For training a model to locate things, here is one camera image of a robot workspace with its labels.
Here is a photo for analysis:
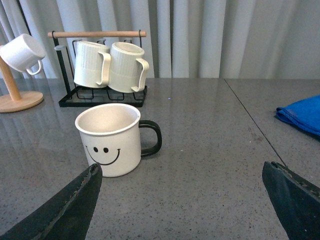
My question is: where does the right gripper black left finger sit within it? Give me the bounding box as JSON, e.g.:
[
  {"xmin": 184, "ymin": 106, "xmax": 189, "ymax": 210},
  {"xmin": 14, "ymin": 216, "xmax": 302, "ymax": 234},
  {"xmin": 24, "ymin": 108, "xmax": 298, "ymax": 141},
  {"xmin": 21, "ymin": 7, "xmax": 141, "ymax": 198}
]
[{"xmin": 0, "ymin": 163, "xmax": 102, "ymax": 240}]

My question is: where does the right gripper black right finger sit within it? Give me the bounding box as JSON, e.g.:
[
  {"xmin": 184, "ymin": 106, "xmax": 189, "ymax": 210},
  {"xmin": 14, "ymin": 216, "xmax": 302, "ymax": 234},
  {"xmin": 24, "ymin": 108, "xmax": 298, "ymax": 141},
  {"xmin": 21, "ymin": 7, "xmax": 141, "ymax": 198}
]
[{"xmin": 262, "ymin": 161, "xmax": 320, "ymax": 240}]

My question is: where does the white smiley face mug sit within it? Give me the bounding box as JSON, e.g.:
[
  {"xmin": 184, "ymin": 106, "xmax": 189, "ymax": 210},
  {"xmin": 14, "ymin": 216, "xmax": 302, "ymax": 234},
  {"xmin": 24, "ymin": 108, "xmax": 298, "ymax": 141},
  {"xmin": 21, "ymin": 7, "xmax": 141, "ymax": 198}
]
[{"xmin": 75, "ymin": 103, "xmax": 162, "ymax": 178}]

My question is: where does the blue folded cloth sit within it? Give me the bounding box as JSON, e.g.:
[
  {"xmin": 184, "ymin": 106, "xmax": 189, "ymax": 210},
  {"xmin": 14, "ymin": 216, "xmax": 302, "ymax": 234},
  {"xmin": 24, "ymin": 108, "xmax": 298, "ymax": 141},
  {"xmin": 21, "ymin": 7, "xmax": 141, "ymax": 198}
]
[{"xmin": 276, "ymin": 95, "xmax": 320, "ymax": 136}]

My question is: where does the wooden mug tree stand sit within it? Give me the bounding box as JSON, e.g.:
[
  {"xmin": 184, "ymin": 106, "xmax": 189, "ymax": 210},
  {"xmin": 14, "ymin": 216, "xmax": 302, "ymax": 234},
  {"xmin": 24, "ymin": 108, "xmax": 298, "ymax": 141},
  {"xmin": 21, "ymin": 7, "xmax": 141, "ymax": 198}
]
[{"xmin": 0, "ymin": 56, "xmax": 44, "ymax": 113}]

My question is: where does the cream ribbed mug left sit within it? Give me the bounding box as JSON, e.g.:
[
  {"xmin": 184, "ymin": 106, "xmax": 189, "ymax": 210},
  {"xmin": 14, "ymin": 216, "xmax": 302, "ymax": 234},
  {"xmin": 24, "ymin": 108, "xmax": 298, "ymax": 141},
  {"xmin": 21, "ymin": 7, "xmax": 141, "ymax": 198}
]
[{"xmin": 73, "ymin": 40, "xmax": 111, "ymax": 88}]

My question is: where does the cream ribbed mug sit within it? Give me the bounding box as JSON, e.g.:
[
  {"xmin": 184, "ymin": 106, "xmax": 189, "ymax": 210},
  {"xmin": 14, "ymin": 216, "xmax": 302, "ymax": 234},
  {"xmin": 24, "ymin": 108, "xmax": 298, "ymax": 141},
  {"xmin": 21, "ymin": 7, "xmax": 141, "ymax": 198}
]
[
  {"xmin": 108, "ymin": 42, "xmax": 150, "ymax": 93},
  {"xmin": 73, "ymin": 40, "xmax": 111, "ymax": 88}
]

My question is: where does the cream ribbed mug right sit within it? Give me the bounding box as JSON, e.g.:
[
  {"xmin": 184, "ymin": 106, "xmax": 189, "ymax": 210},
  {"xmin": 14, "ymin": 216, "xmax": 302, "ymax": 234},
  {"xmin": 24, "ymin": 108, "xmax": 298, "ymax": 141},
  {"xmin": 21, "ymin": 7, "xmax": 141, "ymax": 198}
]
[{"xmin": 108, "ymin": 42, "xmax": 150, "ymax": 93}]

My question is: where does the white mug on tree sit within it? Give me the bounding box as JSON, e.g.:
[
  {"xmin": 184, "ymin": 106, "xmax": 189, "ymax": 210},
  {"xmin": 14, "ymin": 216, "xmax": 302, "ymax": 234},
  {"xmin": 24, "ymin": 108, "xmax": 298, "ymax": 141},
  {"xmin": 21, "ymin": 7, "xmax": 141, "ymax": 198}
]
[{"xmin": 0, "ymin": 33, "xmax": 46, "ymax": 76}]

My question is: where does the grey pleated curtain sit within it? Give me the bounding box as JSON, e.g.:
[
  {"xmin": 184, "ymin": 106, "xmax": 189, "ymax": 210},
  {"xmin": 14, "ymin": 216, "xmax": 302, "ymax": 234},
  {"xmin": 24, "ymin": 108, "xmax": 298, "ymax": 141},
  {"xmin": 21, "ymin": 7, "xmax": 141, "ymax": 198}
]
[{"xmin": 0, "ymin": 0, "xmax": 320, "ymax": 79}]

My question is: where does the black wire mug rack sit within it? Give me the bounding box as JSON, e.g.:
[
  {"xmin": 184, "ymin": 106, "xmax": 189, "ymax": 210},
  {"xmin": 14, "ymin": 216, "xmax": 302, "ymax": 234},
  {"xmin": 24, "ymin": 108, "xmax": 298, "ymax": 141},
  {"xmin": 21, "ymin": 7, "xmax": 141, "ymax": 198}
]
[{"xmin": 47, "ymin": 30, "xmax": 148, "ymax": 108}]

